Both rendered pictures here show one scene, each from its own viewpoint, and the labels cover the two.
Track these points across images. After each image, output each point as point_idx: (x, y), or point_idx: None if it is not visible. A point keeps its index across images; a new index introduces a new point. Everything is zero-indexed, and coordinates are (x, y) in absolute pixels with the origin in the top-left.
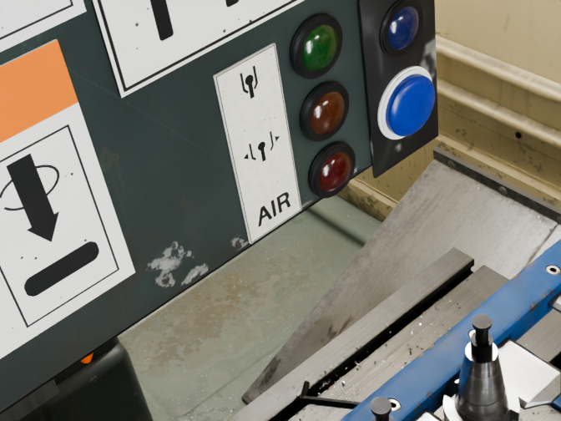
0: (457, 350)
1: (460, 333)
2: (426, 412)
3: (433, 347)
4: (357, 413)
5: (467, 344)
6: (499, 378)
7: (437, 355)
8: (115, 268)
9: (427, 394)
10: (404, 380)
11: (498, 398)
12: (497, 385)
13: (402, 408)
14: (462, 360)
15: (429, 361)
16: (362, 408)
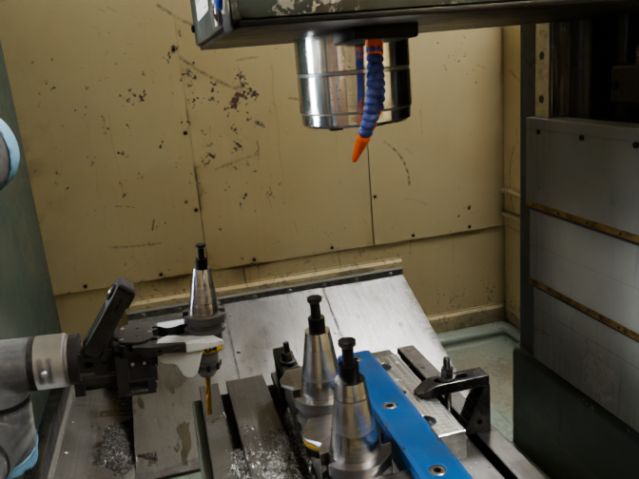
0: (424, 451)
1: (444, 460)
2: (377, 430)
3: (436, 440)
4: (394, 389)
5: (362, 374)
6: (335, 409)
7: (426, 439)
8: (206, 3)
9: (386, 423)
10: (410, 415)
11: (332, 427)
12: (333, 411)
13: (381, 408)
14: (409, 451)
15: (422, 433)
16: (396, 392)
